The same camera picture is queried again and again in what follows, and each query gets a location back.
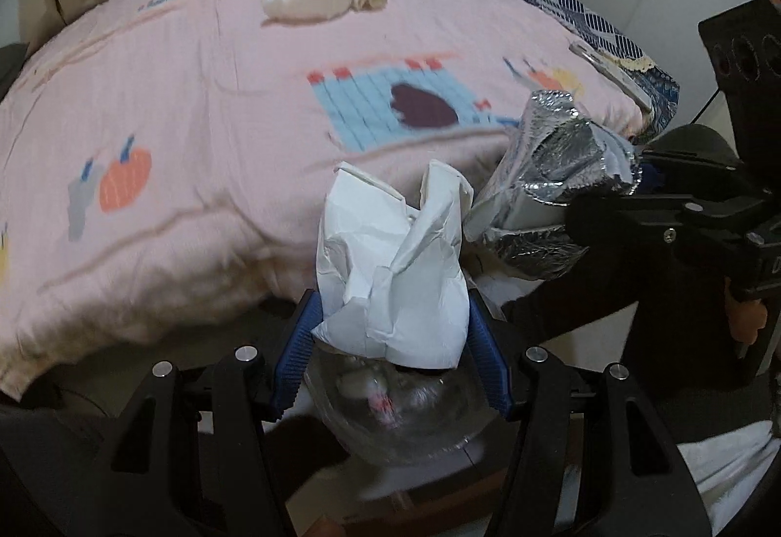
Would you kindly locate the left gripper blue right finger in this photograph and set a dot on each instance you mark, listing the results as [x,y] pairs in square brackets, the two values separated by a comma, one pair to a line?
[634,481]

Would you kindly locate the clear plastic trash bag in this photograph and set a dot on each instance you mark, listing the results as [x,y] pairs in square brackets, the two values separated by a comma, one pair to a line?
[395,416]

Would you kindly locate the silver foil plastic bag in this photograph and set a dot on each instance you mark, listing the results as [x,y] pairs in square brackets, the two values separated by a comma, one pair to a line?
[556,154]

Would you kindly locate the pink patterned bed quilt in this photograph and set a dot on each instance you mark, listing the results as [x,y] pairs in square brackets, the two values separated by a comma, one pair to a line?
[165,162]

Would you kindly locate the right hand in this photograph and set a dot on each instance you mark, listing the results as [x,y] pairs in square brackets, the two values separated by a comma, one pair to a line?
[745,319]

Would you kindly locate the white paper bag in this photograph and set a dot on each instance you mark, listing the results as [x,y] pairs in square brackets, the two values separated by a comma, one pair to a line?
[389,275]

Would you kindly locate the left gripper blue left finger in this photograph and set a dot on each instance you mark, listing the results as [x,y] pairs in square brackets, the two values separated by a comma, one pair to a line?
[188,455]

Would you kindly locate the blue white checkered blanket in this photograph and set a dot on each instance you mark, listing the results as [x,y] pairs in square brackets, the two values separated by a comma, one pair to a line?
[662,89]

